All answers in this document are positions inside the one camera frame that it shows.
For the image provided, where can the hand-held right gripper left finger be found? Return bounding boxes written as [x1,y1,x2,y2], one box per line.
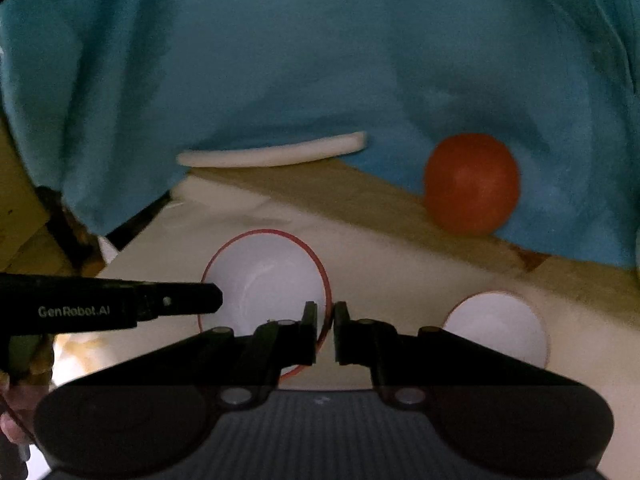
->
[65,301,318,406]

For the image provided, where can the white red-rimmed ceramic bowl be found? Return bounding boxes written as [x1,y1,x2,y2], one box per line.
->
[199,230,332,380]
[442,291,551,368]

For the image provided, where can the red tomato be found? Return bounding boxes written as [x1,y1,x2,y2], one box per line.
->
[424,133,522,237]

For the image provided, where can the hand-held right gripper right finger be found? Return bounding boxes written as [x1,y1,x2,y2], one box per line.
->
[334,301,576,406]

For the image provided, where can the brown cardboard box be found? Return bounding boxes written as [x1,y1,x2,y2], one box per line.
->
[0,110,68,273]

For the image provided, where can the white stick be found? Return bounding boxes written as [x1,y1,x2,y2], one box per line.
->
[176,131,368,168]

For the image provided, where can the wooden tray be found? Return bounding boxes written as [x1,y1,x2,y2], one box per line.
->
[187,157,640,306]

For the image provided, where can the person's left hand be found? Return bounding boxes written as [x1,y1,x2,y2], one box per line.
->
[0,385,36,461]

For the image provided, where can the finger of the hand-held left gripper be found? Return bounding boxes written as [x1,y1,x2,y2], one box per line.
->
[132,282,224,319]

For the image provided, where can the blue crinkled cloth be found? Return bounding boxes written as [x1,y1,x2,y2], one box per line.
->
[0,0,640,268]

